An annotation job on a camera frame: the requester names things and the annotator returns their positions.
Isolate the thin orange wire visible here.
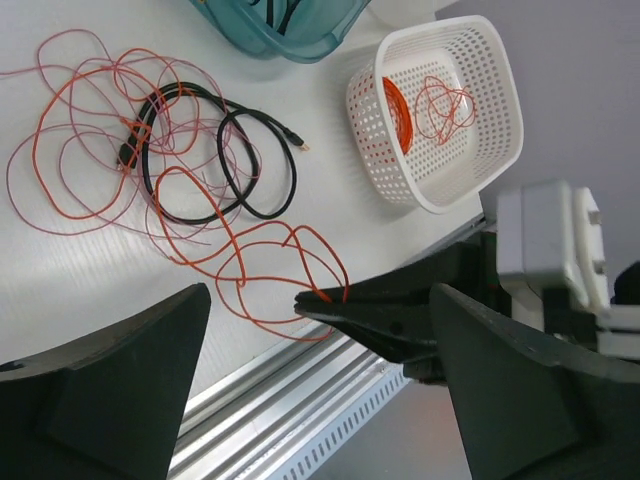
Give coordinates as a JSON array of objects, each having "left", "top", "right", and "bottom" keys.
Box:
[
  {"left": 32, "top": 48, "right": 350, "bottom": 342},
  {"left": 413, "top": 74, "right": 479, "bottom": 147}
]

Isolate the white slotted cable duct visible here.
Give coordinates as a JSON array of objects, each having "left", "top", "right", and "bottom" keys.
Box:
[{"left": 268, "top": 362, "right": 409, "bottom": 479}]

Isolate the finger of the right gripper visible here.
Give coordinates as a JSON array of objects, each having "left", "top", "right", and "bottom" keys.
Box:
[
  {"left": 295, "top": 307, "right": 437, "bottom": 364},
  {"left": 294, "top": 242, "right": 481, "bottom": 318}
]

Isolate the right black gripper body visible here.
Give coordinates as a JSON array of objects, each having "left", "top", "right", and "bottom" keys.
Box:
[{"left": 404, "top": 229, "right": 571, "bottom": 386}]

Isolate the teal transparent plastic tray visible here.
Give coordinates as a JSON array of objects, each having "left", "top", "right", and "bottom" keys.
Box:
[{"left": 192, "top": 0, "right": 368, "bottom": 64}]

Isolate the aluminium mounting rail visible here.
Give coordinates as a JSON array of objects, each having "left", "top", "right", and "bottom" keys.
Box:
[{"left": 168, "top": 324, "right": 399, "bottom": 479}]

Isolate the white perforated plastic basket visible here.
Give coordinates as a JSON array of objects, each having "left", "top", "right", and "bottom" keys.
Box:
[{"left": 346, "top": 15, "right": 524, "bottom": 214}]

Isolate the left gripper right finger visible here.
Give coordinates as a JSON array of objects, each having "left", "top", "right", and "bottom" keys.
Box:
[{"left": 429, "top": 282, "right": 640, "bottom": 480}]

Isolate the thin pink red wire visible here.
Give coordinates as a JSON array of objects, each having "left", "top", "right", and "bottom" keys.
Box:
[{"left": 0, "top": 28, "right": 264, "bottom": 246}]

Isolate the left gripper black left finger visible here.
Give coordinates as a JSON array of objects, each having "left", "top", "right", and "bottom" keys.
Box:
[{"left": 1, "top": 283, "right": 211, "bottom": 479}]

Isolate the black cable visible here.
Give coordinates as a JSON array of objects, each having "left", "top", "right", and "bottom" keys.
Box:
[{"left": 117, "top": 82, "right": 311, "bottom": 225}]

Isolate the orange wire coil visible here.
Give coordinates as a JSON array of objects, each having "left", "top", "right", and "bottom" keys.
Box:
[{"left": 382, "top": 75, "right": 415, "bottom": 156}]

